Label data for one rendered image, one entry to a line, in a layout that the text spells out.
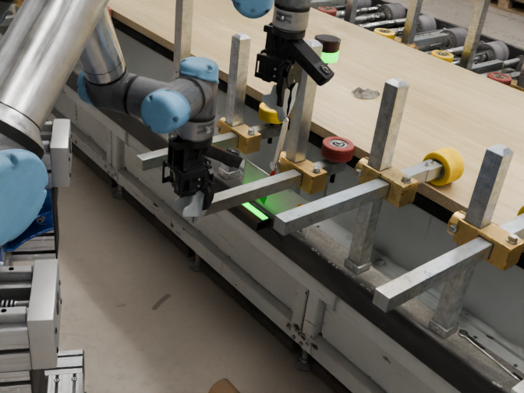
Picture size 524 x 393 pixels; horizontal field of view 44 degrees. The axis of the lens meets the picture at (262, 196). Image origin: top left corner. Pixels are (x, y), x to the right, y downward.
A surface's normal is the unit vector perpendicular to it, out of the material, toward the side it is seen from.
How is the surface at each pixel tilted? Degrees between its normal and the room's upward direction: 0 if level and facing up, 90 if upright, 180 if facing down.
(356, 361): 90
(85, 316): 0
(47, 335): 90
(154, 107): 90
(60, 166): 90
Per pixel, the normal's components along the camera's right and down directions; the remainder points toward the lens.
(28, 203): 0.87, 0.39
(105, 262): 0.11, -0.86
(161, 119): -0.37, 0.44
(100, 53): 0.40, 0.73
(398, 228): -0.77, 0.25
